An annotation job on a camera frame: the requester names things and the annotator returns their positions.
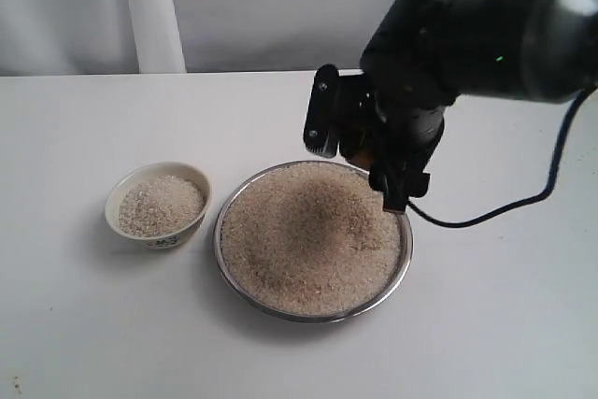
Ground uncooked rice grains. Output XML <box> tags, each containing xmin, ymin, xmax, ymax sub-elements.
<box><xmin>119</xmin><ymin>175</ymin><xmax>206</xmax><ymax>237</ymax></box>

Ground brown wooden cup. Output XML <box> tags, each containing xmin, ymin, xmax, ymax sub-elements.
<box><xmin>339</xmin><ymin>135</ymin><xmax>374</xmax><ymax>171</ymax></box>

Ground white backdrop curtain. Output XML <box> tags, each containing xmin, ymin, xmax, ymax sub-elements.
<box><xmin>1</xmin><ymin>0</ymin><xmax>393</xmax><ymax>76</ymax></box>

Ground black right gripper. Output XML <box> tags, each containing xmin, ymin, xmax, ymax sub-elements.
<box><xmin>303</xmin><ymin>0</ymin><xmax>457</xmax><ymax>213</ymax></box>

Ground large steel round plate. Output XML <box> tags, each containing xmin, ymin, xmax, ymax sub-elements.
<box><xmin>213</xmin><ymin>160</ymin><xmax>414</xmax><ymax>324</ymax></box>

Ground rice heap in steel plate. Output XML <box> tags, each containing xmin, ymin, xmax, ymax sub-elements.
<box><xmin>219</xmin><ymin>163</ymin><xmax>402</xmax><ymax>317</ymax></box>

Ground small cream ceramic bowl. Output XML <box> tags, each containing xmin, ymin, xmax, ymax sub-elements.
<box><xmin>105</xmin><ymin>162</ymin><xmax>212</xmax><ymax>249</ymax></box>

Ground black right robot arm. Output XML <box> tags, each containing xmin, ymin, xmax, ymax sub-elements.
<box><xmin>303</xmin><ymin>0</ymin><xmax>597</xmax><ymax>213</ymax></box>

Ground black camera cable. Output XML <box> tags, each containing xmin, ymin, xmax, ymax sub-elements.
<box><xmin>381</xmin><ymin>0</ymin><xmax>598</xmax><ymax>228</ymax></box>

